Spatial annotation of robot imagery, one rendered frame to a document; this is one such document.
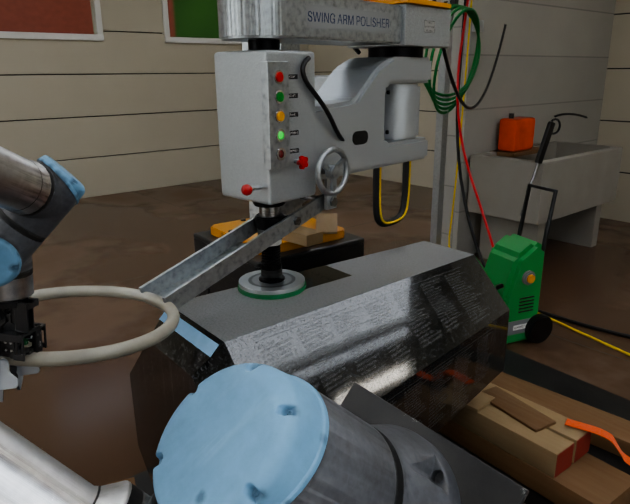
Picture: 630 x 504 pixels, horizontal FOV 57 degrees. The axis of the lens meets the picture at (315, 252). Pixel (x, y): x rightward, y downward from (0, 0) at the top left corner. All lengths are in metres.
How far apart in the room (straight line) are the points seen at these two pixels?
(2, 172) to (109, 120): 7.01
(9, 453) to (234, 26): 1.30
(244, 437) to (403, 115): 1.79
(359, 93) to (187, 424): 1.53
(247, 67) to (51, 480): 1.28
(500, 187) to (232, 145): 3.17
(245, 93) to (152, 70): 6.50
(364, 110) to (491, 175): 2.81
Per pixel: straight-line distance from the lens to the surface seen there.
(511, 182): 4.58
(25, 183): 0.96
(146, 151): 8.12
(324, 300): 1.76
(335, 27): 1.81
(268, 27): 1.64
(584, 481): 2.37
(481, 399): 2.49
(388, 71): 2.05
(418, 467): 0.65
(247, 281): 1.85
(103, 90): 7.88
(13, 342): 1.25
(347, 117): 1.88
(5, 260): 1.06
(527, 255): 3.34
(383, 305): 1.84
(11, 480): 0.56
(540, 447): 2.31
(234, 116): 1.71
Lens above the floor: 1.48
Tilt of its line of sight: 17 degrees down
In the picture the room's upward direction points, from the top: 1 degrees counter-clockwise
